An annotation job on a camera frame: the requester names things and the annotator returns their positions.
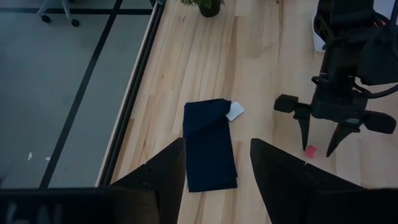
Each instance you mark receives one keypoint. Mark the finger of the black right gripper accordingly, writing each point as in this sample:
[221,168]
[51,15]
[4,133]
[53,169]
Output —
[304,130]
[339,137]

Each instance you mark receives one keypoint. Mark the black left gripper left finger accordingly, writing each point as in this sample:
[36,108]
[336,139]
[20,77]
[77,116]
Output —
[168,174]

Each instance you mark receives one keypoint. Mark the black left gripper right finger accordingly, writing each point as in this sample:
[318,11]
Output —
[286,186]

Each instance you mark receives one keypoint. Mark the small red produce piece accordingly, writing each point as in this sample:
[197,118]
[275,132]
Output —
[310,151]

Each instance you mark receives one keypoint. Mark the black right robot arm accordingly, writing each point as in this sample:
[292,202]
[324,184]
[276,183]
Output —
[345,37]

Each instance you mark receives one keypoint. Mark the folded navy blue cloth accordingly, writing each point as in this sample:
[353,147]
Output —
[206,146]

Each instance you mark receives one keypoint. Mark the small white square card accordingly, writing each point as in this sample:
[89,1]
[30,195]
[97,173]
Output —
[235,111]

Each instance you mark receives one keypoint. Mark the small potted green plant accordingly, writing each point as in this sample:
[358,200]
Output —
[208,6]

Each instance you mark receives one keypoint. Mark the grey wheeled office chair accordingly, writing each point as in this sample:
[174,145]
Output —
[62,12]

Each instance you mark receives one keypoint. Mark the black aluminium table frame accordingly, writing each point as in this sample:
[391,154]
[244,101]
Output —
[130,93]

